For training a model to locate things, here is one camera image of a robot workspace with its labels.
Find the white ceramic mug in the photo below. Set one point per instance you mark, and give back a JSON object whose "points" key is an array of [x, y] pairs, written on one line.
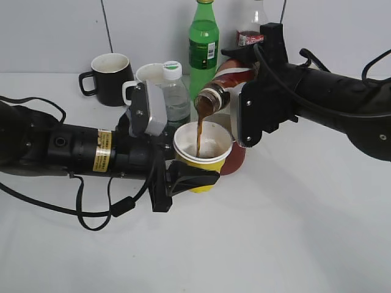
{"points": [[152, 72]]}

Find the red ceramic mug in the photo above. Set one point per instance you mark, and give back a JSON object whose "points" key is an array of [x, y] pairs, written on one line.
{"points": [[237, 155]]}

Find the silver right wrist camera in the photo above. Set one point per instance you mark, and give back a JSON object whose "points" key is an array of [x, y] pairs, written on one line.
{"points": [[242, 126]]}

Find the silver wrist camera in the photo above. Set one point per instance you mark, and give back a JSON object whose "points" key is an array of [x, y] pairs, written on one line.
{"points": [[242, 126], [146, 108]]}

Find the green soda bottle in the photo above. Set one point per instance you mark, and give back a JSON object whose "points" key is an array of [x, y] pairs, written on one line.
{"points": [[203, 47]]}

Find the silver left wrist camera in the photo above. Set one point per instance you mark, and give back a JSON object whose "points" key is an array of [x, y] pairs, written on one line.
{"points": [[146, 108]]}

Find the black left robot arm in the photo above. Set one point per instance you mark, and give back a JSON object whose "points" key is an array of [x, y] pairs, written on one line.
{"points": [[34, 143]]}

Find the brown Nescafe coffee bottle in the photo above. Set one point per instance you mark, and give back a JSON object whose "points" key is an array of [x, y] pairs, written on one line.
{"points": [[218, 93]]}

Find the black ceramic mug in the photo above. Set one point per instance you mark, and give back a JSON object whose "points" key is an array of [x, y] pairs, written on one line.
{"points": [[108, 72]]}

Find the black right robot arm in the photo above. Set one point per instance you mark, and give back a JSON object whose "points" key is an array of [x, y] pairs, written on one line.
{"points": [[359, 108]]}

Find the clear water bottle green label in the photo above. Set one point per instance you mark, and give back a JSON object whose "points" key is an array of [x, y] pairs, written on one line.
{"points": [[176, 95]]}

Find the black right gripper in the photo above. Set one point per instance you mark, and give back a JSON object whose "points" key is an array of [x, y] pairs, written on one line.
{"points": [[270, 101]]}

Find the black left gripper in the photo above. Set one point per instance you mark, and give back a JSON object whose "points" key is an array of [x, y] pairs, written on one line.
{"points": [[142, 157]]}

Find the cola bottle red label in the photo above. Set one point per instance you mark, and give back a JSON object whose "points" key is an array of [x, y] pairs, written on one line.
{"points": [[252, 16]]}

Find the yellow paper cup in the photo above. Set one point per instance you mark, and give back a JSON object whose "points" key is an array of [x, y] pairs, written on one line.
{"points": [[206, 149]]}

